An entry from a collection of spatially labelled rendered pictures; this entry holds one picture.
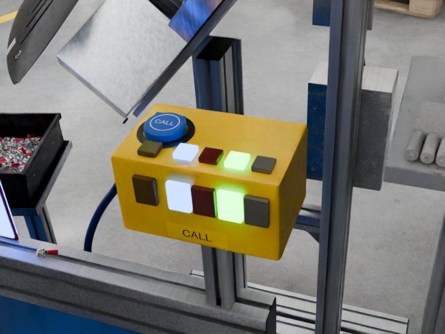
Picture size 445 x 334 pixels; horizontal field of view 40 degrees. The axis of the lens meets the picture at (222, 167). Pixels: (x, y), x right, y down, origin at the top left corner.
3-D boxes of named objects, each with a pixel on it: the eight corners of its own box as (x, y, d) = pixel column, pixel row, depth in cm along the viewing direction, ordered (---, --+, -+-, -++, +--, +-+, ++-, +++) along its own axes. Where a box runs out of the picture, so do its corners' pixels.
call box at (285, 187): (306, 207, 64) (309, 120, 58) (280, 275, 57) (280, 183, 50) (165, 181, 69) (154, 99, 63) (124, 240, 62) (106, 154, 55)
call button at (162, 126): (194, 128, 59) (192, 112, 58) (177, 151, 56) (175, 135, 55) (156, 122, 61) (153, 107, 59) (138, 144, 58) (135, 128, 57)
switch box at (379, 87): (380, 191, 120) (392, 92, 107) (304, 179, 125) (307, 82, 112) (387, 165, 127) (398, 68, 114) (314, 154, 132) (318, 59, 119)
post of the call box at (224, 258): (240, 290, 70) (235, 205, 63) (231, 309, 68) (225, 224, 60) (215, 284, 71) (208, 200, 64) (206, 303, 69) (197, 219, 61)
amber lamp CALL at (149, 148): (163, 147, 56) (163, 142, 56) (155, 158, 55) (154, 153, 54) (146, 144, 56) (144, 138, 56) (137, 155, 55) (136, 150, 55)
